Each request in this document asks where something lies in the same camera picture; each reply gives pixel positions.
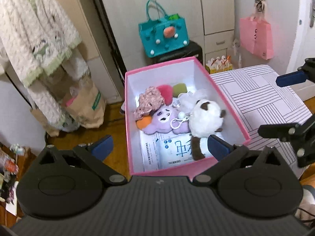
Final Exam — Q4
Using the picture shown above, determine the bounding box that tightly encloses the white brown plush cat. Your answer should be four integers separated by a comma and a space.
188, 99, 226, 160

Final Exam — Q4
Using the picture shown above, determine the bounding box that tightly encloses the orange makeup sponge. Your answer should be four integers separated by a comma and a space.
136, 115, 152, 130

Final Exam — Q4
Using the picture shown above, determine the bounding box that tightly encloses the pink floral scrunchie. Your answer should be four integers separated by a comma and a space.
134, 86, 165, 121

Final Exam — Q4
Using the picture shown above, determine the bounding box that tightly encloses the beige wardrobe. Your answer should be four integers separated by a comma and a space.
95, 0, 235, 72

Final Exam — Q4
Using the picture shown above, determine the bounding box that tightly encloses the green makeup sponge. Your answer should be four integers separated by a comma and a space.
172, 83, 187, 98

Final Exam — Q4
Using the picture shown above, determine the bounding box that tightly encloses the purple plush toy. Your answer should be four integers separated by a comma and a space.
142, 105, 190, 135

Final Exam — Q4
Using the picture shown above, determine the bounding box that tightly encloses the black suitcase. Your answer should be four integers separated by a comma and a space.
151, 41, 203, 64

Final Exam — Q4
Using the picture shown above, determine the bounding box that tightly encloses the pink hanging shopping bag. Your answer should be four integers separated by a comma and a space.
239, 17, 274, 60

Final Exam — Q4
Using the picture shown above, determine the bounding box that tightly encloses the white door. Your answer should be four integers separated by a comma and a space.
286, 0, 315, 101

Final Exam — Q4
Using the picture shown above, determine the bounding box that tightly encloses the pink fluffy pompom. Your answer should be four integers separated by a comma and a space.
157, 85, 173, 105

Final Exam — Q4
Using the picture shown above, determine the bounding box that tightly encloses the wall hook with keys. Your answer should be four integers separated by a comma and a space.
254, 0, 266, 13

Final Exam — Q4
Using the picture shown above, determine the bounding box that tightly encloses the cream fuzzy hanging cardigan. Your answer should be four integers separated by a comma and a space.
1, 0, 90, 132

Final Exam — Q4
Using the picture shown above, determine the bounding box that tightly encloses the blue wet wipes pack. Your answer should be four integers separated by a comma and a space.
140, 132, 194, 171

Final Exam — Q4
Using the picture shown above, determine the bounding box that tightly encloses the teal felt tote bag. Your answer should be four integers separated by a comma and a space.
138, 0, 190, 58

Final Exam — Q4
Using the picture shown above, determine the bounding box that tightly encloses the yellow gift bag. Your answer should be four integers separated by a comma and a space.
205, 55, 233, 74

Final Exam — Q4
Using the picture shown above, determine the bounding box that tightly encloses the brown paper bag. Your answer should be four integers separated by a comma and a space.
31, 76, 106, 137

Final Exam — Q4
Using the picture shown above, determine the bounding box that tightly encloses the pink storage box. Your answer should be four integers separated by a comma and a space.
125, 57, 250, 178

